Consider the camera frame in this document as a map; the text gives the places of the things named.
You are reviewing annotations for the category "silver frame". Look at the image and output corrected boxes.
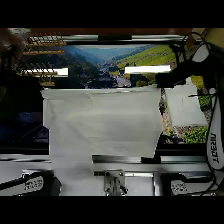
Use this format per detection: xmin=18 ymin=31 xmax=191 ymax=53
xmin=0 ymin=153 xmax=224 ymax=197

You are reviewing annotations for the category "white garment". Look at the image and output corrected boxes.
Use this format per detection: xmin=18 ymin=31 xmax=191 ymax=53
xmin=164 ymin=77 xmax=210 ymax=128
xmin=40 ymin=85 xmax=164 ymax=195

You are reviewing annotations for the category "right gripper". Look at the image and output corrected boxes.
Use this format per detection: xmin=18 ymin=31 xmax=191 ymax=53
xmin=154 ymin=70 xmax=186 ymax=90

